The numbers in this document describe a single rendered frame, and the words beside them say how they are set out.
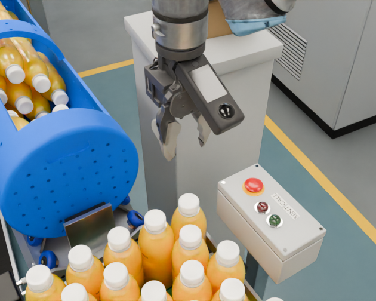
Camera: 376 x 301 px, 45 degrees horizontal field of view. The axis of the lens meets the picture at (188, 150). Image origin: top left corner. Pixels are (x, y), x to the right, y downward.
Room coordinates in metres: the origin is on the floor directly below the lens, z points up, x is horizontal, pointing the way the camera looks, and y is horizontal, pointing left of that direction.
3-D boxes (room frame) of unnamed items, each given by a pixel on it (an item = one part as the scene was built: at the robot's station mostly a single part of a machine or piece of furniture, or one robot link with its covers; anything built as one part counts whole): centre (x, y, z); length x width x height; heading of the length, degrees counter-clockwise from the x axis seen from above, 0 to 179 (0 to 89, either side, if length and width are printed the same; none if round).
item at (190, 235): (0.48, 0.00, 1.09); 0.04 x 0.04 x 0.02
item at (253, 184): (0.59, -0.13, 1.11); 0.04 x 0.04 x 0.01
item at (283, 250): (0.54, -0.15, 1.05); 0.20 x 0.10 x 0.10; 32
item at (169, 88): (0.57, 0.01, 1.38); 0.09 x 0.08 x 0.12; 32
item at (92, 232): (0.57, 0.20, 0.99); 0.10 x 0.02 x 0.12; 122
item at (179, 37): (0.57, 0.01, 1.46); 0.08 x 0.08 x 0.05
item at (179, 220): (0.55, 0.00, 0.99); 0.07 x 0.07 x 0.19
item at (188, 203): (0.55, 0.00, 1.09); 0.04 x 0.04 x 0.02
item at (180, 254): (0.48, 0.00, 0.99); 0.07 x 0.07 x 0.19
